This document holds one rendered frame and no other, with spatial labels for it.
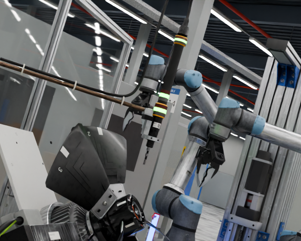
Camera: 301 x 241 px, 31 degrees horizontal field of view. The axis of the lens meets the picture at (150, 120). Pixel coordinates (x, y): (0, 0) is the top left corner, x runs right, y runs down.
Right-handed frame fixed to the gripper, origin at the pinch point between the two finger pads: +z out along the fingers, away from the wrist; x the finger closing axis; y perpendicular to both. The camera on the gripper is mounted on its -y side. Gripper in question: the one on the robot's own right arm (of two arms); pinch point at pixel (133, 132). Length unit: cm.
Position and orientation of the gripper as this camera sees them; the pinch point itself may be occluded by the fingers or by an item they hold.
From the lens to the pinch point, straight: 240.8
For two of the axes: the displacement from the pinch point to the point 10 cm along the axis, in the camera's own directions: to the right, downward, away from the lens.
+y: 2.8, 1.5, 9.5
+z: -2.8, 9.6, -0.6
